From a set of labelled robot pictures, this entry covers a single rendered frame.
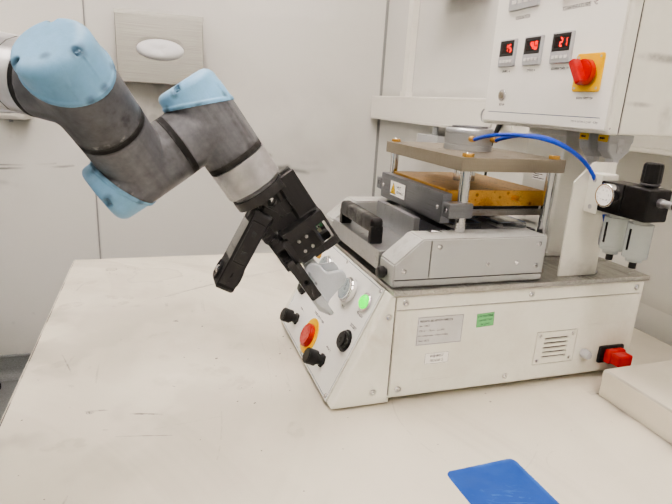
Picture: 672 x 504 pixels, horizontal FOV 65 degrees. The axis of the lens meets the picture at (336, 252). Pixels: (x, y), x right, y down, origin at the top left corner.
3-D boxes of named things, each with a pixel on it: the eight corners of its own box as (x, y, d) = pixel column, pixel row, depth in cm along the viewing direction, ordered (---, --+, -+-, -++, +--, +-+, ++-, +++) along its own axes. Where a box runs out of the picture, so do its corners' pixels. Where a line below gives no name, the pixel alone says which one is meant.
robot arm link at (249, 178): (215, 181, 62) (209, 171, 70) (237, 212, 64) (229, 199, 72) (267, 145, 63) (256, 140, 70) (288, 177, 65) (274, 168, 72)
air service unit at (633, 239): (591, 248, 84) (609, 154, 80) (672, 278, 71) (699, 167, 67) (564, 249, 83) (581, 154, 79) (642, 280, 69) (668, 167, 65)
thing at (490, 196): (471, 192, 104) (477, 143, 101) (546, 217, 84) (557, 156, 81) (390, 192, 98) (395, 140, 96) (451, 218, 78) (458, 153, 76)
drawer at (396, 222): (470, 234, 107) (475, 196, 105) (542, 267, 87) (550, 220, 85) (332, 237, 98) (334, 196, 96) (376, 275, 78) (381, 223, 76)
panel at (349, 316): (282, 320, 104) (324, 236, 102) (326, 402, 77) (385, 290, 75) (273, 317, 103) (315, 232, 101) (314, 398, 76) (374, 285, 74)
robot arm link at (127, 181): (48, 137, 56) (136, 81, 58) (103, 197, 66) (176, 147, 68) (79, 179, 52) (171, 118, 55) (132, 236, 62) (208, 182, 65)
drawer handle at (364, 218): (349, 221, 94) (351, 199, 93) (382, 244, 81) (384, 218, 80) (339, 222, 94) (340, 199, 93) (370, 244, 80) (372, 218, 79)
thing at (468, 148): (491, 189, 109) (500, 124, 105) (608, 224, 81) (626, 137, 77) (382, 189, 101) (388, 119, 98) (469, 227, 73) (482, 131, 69)
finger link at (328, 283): (365, 302, 74) (331, 251, 70) (330, 327, 73) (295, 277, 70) (357, 294, 77) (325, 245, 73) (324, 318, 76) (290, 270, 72)
